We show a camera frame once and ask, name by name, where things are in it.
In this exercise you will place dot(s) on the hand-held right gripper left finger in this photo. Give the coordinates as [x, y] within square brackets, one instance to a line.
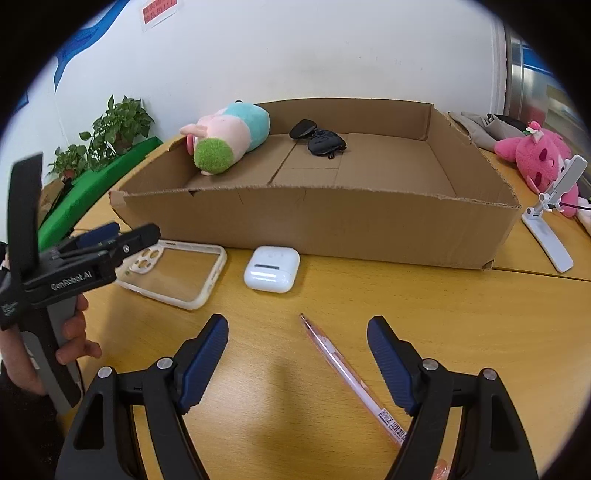
[203, 364]

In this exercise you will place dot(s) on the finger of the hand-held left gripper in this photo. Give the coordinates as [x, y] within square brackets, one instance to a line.
[138, 237]
[97, 236]

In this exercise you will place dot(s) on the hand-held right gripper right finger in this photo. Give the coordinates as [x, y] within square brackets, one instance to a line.
[392, 364]

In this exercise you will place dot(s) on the pink pen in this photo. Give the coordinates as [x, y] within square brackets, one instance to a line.
[341, 364]

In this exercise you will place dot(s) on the clear beige phone case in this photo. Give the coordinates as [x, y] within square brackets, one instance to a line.
[212, 272]

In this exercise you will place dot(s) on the white earbuds case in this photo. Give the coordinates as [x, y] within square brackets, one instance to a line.
[272, 270]

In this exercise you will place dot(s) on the teal and pink plush toy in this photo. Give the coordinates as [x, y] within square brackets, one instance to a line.
[231, 129]

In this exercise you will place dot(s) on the brown cardboard box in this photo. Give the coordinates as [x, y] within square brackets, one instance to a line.
[323, 221]

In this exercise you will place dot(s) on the black sunglasses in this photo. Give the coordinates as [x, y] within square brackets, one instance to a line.
[325, 141]

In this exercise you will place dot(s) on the person's left forearm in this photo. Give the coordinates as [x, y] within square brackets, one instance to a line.
[23, 429]

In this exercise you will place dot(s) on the person's left hand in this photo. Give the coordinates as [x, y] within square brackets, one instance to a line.
[78, 350]

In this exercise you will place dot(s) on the brown cardboard piece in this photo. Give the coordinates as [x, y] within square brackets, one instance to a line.
[50, 198]

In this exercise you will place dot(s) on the green board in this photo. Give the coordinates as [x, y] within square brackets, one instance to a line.
[92, 189]

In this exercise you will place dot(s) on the small potted green plant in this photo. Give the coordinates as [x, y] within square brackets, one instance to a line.
[69, 159]

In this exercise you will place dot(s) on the large potted green plant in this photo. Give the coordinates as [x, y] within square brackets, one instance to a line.
[120, 124]

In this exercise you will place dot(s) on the white phone stand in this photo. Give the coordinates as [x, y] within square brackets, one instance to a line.
[551, 244]

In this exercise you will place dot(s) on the white fluffy toy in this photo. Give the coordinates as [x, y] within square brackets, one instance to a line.
[584, 217]

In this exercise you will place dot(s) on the grey cloth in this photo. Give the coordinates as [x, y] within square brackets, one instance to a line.
[475, 127]

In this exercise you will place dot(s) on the blue wall sticker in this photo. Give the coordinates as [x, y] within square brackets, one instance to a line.
[87, 44]

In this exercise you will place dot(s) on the red wall notice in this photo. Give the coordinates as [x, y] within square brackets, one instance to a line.
[159, 11]

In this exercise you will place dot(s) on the metal door frame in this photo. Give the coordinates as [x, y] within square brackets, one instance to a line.
[526, 78]

